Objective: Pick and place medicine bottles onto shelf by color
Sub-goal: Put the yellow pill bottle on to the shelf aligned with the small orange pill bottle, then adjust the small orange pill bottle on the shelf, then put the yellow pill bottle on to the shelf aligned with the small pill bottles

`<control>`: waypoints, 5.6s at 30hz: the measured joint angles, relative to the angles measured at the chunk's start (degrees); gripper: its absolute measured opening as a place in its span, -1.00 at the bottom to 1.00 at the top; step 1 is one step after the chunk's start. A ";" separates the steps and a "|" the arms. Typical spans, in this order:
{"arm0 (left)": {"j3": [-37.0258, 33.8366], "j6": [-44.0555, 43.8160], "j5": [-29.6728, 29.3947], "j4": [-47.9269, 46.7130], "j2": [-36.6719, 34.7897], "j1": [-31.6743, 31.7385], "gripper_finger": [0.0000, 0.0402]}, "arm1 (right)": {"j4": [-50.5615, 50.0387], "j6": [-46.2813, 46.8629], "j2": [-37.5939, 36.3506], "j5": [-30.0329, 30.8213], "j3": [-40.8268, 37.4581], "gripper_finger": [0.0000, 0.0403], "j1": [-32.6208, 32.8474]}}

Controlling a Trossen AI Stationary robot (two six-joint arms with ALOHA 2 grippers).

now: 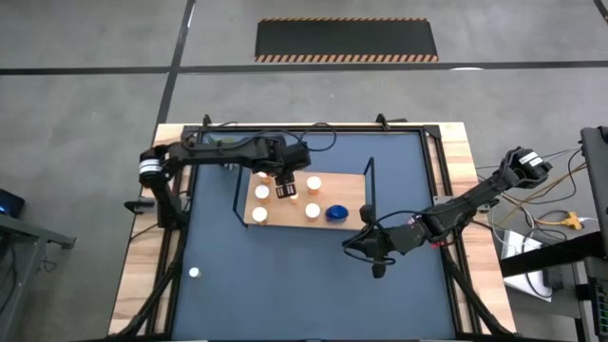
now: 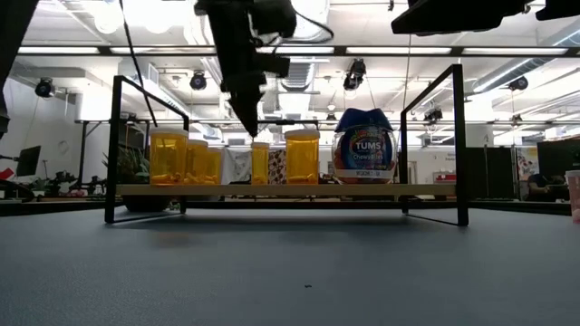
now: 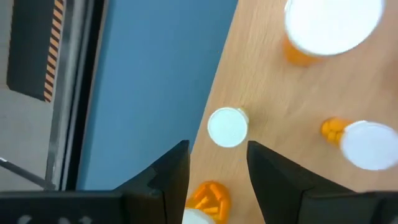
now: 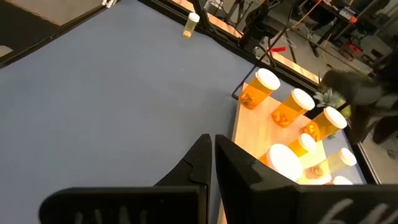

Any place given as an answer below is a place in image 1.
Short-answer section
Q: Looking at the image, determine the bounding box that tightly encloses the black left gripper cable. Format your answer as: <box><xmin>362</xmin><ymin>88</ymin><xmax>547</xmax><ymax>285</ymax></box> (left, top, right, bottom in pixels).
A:
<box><xmin>279</xmin><ymin>122</ymin><xmax>338</xmax><ymax>154</ymax></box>

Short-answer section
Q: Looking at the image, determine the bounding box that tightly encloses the white flat box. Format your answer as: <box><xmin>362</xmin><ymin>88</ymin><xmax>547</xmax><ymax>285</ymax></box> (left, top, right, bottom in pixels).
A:
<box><xmin>501</xmin><ymin>229</ymin><xmax>555</xmax><ymax>303</ymax></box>

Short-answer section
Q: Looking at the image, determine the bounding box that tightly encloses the black device blue light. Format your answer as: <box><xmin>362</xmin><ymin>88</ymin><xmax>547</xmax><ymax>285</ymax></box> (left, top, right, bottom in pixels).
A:
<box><xmin>0</xmin><ymin>188</ymin><xmax>26</xmax><ymax>219</ymax></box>

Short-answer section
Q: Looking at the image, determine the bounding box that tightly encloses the blue medicine bottle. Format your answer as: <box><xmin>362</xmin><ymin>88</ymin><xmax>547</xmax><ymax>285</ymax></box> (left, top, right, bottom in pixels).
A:
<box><xmin>325</xmin><ymin>204</ymin><xmax>351</xmax><ymax>224</ymax></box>

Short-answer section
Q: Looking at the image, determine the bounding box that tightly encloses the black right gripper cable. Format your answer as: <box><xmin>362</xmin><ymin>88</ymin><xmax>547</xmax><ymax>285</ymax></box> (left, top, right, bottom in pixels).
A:
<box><xmin>342</xmin><ymin>208</ymin><xmax>419</xmax><ymax>266</ymax></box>

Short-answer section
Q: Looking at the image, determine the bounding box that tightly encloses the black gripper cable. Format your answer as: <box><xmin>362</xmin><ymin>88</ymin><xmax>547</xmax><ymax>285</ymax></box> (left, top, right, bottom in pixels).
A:
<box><xmin>279</xmin><ymin>122</ymin><xmax>338</xmax><ymax>154</ymax></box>
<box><xmin>342</xmin><ymin>208</ymin><xmax>419</xmax><ymax>266</ymax></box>

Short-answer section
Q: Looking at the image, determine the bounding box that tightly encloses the green succulent plant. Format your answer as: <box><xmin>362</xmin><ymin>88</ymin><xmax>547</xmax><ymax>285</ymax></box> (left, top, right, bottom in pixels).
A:
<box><xmin>208</xmin><ymin>136</ymin><xmax>243</xmax><ymax>171</ymax></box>

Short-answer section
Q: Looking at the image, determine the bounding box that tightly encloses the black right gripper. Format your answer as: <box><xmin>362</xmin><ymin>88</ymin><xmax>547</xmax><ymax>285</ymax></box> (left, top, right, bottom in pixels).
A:
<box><xmin>342</xmin><ymin>203</ymin><xmax>429</xmax><ymax>280</ymax></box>

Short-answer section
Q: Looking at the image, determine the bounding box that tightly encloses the wooden shelf black metal frame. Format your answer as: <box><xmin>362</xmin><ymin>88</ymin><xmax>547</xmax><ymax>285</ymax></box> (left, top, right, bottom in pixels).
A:
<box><xmin>231</xmin><ymin>156</ymin><xmax>377</xmax><ymax>233</ymax></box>

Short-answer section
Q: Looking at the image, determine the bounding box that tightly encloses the equipment rack with lights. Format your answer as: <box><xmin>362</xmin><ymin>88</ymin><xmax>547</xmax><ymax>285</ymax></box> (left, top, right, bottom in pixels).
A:
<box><xmin>581</xmin><ymin>265</ymin><xmax>608</xmax><ymax>342</ymax></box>

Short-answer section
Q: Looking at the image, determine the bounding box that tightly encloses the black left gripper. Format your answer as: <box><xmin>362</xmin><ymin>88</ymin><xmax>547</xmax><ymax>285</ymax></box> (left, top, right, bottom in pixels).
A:
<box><xmin>259</xmin><ymin>136</ymin><xmax>314</xmax><ymax>199</ymax></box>

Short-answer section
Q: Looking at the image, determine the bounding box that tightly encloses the blue table mat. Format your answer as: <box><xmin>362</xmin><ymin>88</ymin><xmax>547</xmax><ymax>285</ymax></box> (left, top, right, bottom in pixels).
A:
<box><xmin>171</xmin><ymin>130</ymin><xmax>456</xmax><ymax>341</ymax></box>

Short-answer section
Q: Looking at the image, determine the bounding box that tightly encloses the black monitor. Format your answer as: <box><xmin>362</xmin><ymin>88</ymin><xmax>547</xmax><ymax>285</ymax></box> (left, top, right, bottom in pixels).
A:
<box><xmin>579</xmin><ymin>125</ymin><xmax>608</xmax><ymax>248</ymax></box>

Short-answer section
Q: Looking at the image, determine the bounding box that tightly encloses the yellow power splitter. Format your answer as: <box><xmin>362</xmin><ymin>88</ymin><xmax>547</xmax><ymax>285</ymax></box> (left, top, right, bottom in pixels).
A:
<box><xmin>550</xmin><ymin>211</ymin><xmax>584</xmax><ymax>233</ymax></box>

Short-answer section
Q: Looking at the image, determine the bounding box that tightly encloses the black aluminium table frame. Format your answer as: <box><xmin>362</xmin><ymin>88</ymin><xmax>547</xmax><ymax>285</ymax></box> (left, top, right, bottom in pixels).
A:
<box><xmin>106</xmin><ymin>113</ymin><xmax>519</xmax><ymax>342</ymax></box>

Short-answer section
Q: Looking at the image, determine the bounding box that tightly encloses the orange floor cable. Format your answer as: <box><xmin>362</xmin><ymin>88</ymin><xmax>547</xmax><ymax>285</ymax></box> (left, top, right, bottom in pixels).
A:
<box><xmin>531</xmin><ymin>161</ymin><xmax>589</xmax><ymax>197</ymax></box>

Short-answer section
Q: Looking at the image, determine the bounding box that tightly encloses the black hazard-striped floor mat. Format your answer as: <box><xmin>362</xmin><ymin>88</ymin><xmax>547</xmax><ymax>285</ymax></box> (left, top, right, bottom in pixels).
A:
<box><xmin>254</xmin><ymin>17</ymin><xmax>440</xmax><ymax>64</ymax></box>

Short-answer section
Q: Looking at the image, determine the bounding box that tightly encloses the grey desk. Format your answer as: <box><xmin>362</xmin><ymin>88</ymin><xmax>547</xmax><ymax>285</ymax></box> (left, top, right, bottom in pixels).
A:
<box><xmin>0</xmin><ymin>208</ymin><xmax>77</xmax><ymax>342</ymax></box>

